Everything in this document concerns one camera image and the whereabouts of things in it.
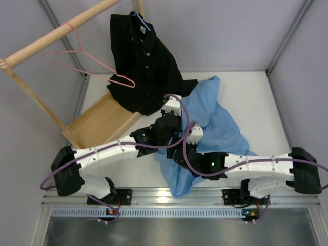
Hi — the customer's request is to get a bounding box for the aluminium mounting rail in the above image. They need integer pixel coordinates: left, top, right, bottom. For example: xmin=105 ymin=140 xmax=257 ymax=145
xmin=42 ymin=187 xmax=321 ymax=208

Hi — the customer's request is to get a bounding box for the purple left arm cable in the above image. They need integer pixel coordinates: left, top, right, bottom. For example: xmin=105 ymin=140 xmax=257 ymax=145
xmin=40 ymin=94 xmax=197 ymax=191

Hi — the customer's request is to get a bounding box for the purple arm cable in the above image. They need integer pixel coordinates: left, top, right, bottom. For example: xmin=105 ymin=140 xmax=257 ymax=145
xmin=40 ymin=94 xmax=197 ymax=191
xmin=181 ymin=120 xmax=328 ymax=192

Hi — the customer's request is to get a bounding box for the black button shirt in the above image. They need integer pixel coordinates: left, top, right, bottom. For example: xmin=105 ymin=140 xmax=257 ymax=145
xmin=107 ymin=14 xmax=198 ymax=115

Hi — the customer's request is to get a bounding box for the blue wire hanger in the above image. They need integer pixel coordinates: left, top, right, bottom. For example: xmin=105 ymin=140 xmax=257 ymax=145
xmin=130 ymin=11 xmax=152 ymax=43

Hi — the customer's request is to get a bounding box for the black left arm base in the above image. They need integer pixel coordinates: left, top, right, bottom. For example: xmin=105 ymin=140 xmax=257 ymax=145
xmin=86 ymin=188 xmax=132 ymax=206

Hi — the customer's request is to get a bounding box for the wooden clothes rack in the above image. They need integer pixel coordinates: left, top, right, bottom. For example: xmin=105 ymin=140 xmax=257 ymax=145
xmin=0 ymin=0 xmax=146 ymax=149

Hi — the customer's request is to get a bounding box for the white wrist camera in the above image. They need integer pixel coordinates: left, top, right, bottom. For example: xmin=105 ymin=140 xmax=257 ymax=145
xmin=161 ymin=96 xmax=181 ymax=116
xmin=186 ymin=125 xmax=203 ymax=145

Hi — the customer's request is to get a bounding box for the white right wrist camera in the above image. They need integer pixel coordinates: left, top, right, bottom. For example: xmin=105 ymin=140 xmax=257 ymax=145
xmin=186 ymin=125 xmax=203 ymax=145

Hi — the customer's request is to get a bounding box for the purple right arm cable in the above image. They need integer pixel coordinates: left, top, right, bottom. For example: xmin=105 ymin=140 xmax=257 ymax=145
xmin=181 ymin=120 xmax=328 ymax=192

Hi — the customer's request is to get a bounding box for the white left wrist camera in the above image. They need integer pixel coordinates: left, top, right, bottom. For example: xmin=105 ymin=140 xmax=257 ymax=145
xmin=161 ymin=96 xmax=181 ymax=116

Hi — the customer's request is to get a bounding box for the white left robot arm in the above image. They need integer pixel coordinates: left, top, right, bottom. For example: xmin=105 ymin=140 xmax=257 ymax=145
xmin=51 ymin=112 xmax=181 ymax=204

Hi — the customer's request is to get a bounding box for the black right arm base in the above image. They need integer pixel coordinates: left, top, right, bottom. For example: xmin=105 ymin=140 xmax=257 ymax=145
xmin=222 ymin=189 xmax=269 ymax=208

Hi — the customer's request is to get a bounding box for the slotted grey cable duct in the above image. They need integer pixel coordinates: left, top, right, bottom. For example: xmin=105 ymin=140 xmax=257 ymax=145
xmin=51 ymin=207 xmax=245 ymax=219

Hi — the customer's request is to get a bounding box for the light blue shirt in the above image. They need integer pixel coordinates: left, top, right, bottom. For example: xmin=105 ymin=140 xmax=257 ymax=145
xmin=154 ymin=76 xmax=257 ymax=197

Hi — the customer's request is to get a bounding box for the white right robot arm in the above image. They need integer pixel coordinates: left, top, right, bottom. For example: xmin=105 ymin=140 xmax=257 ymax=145
xmin=167 ymin=143 xmax=322 ymax=203

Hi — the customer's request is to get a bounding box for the pink wire hanger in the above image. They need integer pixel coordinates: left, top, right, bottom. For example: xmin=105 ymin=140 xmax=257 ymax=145
xmin=43 ymin=21 xmax=136 ymax=89

